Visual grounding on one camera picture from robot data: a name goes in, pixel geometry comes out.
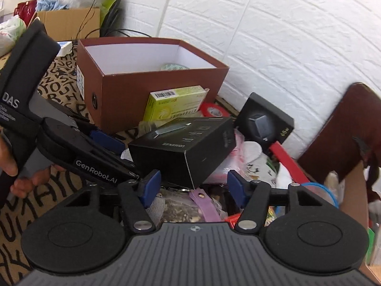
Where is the black charger box large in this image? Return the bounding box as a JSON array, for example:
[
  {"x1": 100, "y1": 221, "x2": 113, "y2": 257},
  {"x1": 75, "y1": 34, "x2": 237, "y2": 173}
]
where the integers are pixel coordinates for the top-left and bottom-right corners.
[{"x1": 128, "y1": 117, "x2": 236, "y2": 189}]

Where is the clear packing tape roll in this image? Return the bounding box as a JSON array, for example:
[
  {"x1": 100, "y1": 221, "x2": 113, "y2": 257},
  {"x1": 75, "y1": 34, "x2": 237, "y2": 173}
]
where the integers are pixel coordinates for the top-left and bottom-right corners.
[{"x1": 160, "y1": 63, "x2": 189, "y2": 71}]

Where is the herb sachet bag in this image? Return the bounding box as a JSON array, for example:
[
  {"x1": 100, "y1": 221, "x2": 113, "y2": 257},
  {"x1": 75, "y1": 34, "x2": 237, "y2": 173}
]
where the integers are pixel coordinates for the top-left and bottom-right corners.
[{"x1": 146, "y1": 189, "x2": 205, "y2": 227}]

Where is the person's left hand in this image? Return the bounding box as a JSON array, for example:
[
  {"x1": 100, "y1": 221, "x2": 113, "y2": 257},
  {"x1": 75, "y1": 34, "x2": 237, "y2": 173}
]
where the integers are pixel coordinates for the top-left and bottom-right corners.
[{"x1": 0, "y1": 136, "x2": 67, "y2": 200}]

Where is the red white plastic packet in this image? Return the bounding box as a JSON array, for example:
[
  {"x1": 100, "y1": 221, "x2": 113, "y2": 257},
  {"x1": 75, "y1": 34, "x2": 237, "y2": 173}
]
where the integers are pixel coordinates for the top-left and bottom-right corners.
[{"x1": 203, "y1": 129, "x2": 246, "y2": 185}]

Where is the white printed cloth pouch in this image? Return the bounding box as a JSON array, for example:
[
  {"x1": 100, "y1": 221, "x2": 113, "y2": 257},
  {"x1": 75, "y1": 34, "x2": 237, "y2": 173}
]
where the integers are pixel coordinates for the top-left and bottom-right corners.
[{"x1": 239, "y1": 141, "x2": 277, "y2": 187}]

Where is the red flat box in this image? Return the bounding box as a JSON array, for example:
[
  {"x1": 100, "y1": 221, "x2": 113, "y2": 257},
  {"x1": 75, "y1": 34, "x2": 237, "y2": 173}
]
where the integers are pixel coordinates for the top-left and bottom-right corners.
[{"x1": 269, "y1": 141, "x2": 310, "y2": 184}]

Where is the brown shoe box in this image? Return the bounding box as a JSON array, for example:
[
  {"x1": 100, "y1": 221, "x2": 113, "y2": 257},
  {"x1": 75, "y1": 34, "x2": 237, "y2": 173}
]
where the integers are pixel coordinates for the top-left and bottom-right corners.
[{"x1": 77, "y1": 37, "x2": 229, "y2": 133}]

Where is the yellow green medicine box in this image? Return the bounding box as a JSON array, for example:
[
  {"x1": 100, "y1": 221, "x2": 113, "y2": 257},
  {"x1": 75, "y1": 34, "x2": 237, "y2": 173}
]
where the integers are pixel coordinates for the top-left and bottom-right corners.
[{"x1": 143, "y1": 85, "x2": 209, "y2": 121}]

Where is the black charger box upright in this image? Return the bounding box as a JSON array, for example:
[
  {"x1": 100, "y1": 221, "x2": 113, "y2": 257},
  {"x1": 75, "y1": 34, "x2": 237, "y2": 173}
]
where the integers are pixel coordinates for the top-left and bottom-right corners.
[{"x1": 234, "y1": 92, "x2": 295, "y2": 153}]

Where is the blue rim small net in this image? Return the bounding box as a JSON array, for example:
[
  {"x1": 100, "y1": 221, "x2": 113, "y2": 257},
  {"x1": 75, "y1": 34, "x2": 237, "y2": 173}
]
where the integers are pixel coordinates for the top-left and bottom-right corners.
[{"x1": 303, "y1": 182, "x2": 339, "y2": 208}]

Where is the white power strip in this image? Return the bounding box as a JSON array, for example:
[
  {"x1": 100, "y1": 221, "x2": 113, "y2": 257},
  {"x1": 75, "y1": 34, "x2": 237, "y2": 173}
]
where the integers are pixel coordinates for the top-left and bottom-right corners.
[{"x1": 57, "y1": 41, "x2": 73, "y2": 57}]

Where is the tan cardboard box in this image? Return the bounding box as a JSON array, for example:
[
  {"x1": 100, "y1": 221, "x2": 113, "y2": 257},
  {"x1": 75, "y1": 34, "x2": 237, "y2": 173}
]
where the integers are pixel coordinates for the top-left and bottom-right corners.
[{"x1": 340, "y1": 161, "x2": 380, "y2": 285}]

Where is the large cardboard box background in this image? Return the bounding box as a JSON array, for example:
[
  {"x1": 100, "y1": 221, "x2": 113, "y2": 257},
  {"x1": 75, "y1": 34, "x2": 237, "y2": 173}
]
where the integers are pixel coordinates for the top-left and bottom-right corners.
[{"x1": 29, "y1": 8, "x2": 100, "y2": 41}]

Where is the dark brown shoe box lid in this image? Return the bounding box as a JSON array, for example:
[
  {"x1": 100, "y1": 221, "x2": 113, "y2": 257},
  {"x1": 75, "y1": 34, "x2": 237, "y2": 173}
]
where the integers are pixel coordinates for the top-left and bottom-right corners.
[{"x1": 298, "y1": 83, "x2": 380, "y2": 183}]

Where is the pink wrist strap keychain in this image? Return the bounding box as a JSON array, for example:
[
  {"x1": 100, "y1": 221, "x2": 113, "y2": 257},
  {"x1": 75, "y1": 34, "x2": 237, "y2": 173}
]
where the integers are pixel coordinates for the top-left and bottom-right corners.
[{"x1": 189, "y1": 188, "x2": 221, "y2": 222}]

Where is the black cable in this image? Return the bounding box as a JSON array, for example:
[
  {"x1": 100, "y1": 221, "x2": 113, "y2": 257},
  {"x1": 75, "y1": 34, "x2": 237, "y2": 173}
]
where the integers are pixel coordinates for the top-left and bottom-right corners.
[{"x1": 75, "y1": 0, "x2": 152, "y2": 40}]

